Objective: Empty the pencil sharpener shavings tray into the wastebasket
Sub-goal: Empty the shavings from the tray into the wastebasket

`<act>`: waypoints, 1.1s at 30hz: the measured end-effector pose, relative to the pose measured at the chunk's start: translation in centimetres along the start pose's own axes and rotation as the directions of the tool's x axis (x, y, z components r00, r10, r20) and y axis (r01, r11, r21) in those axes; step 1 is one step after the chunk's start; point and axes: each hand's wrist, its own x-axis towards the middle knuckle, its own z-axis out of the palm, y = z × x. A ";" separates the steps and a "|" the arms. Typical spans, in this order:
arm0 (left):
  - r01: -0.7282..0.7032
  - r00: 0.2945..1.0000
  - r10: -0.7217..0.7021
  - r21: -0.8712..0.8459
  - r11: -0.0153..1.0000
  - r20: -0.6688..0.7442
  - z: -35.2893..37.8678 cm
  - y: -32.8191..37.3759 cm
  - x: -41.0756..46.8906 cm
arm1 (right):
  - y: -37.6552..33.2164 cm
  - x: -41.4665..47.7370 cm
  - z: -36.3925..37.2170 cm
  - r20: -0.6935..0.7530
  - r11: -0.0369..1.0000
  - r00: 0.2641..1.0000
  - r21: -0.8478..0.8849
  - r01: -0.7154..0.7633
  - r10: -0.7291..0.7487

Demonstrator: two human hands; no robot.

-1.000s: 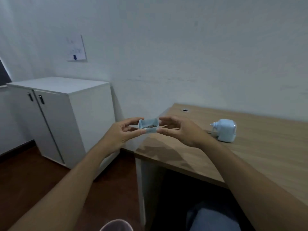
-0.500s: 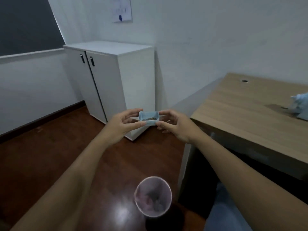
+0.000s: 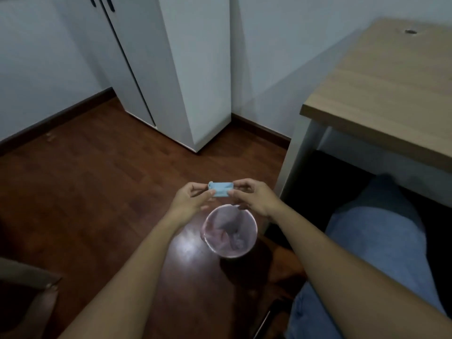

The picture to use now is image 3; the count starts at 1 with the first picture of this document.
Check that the person's left hand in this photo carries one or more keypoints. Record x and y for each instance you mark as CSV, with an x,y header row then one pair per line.
x,y
187,202

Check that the person's right hand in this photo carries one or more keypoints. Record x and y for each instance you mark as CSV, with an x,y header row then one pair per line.
x,y
257,199

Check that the person's right thumb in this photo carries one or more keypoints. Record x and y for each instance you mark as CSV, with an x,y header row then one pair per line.
x,y
243,182

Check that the person's left thumb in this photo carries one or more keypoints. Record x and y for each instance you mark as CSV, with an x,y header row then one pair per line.
x,y
198,187

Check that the small light blue packet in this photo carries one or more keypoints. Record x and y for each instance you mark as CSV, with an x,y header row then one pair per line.
x,y
221,189

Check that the person's right forearm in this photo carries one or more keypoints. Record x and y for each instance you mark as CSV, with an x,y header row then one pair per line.
x,y
346,275

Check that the person's left forearm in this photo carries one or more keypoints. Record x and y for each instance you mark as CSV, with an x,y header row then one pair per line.
x,y
134,275

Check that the round pink waste bin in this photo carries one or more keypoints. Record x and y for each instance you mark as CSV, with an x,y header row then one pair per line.
x,y
229,232

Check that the crumpled waste paper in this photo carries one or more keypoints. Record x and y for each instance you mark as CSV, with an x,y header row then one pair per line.
x,y
237,240

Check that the white wardrobe cabinet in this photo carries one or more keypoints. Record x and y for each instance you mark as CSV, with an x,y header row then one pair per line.
x,y
169,67

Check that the wooden desk with white frame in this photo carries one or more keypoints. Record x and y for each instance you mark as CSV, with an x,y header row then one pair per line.
x,y
385,91

